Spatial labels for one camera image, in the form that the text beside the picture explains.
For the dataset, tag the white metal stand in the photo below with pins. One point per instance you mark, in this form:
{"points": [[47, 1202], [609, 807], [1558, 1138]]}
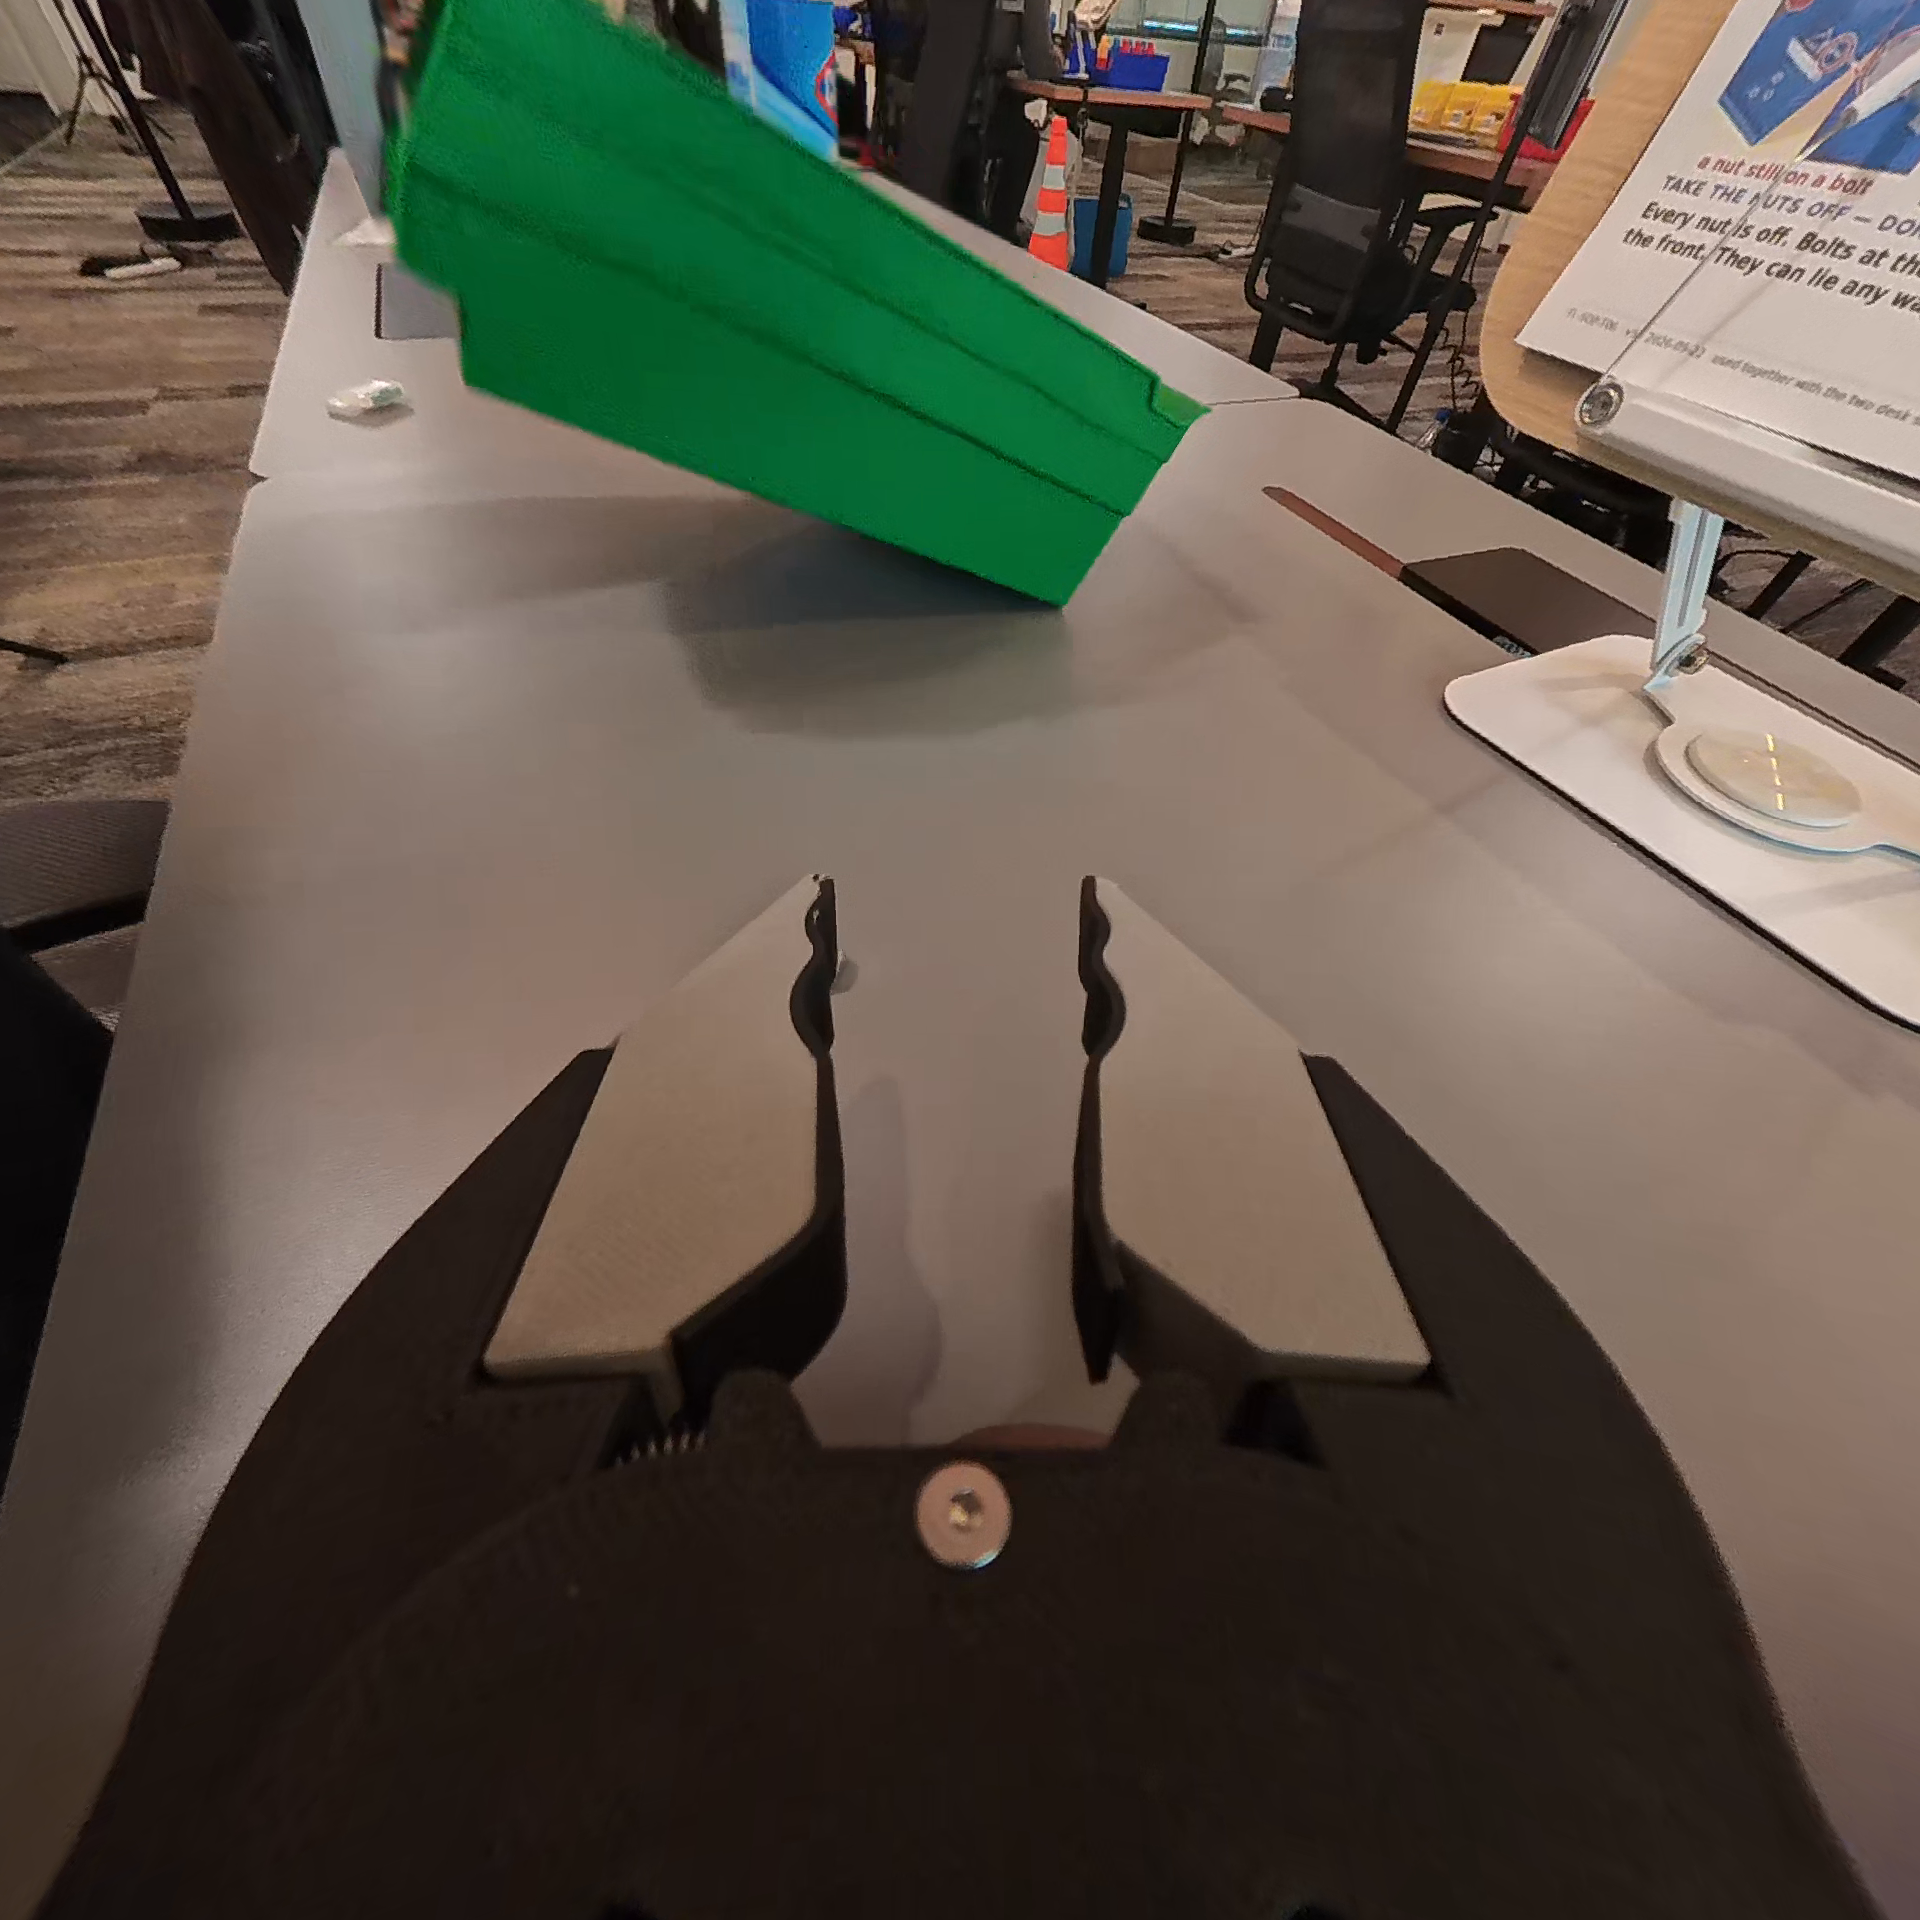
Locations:
{"points": [[1575, 735]]}

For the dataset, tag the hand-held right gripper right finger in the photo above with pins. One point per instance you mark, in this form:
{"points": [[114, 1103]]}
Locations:
{"points": [[1243, 1214]]}

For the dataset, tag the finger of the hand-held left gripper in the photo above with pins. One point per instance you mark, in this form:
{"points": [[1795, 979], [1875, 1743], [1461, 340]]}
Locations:
{"points": [[342, 91]]}

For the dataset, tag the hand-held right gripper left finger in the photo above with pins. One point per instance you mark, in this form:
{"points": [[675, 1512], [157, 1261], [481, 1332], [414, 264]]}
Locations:
{"points": [[661, 1202]]}

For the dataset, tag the green plastic object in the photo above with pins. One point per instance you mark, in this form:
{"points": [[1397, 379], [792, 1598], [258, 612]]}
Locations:
{"points": [[750, 301]]}

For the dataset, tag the wooden edged office desk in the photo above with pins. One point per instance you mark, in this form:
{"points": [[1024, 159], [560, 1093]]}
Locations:
{"points": [[1109, 102]]}

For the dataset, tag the black flat device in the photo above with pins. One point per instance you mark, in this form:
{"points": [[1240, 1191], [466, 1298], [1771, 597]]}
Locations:
{"points": [[1515, 594]]}

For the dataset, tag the stack of yellow boxes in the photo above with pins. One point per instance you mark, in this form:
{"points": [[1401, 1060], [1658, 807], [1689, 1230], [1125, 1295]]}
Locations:
{"points": [[1463, 114]]}

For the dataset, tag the black light stand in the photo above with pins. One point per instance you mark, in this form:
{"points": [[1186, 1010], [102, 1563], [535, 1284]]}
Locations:
{"points": [[182, 222]]}

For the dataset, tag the white wipes canister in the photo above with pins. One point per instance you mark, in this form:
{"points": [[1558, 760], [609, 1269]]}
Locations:
{"points": [[787, 67]]}

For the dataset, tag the small white wrapper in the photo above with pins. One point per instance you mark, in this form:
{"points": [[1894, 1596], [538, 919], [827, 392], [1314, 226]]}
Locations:
{"points": [[369, 398]]}

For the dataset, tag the blue plastic bin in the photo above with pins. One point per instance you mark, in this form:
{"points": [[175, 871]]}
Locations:
{"points": [[1137, 63]]}

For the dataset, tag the printed instruction sheet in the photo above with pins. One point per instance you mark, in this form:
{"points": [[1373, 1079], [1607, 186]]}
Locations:
{"points": [[1769, 255]]}

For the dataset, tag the orange traffic cone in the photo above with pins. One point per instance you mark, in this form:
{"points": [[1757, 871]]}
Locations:
{"points": [[1053, 195]]}

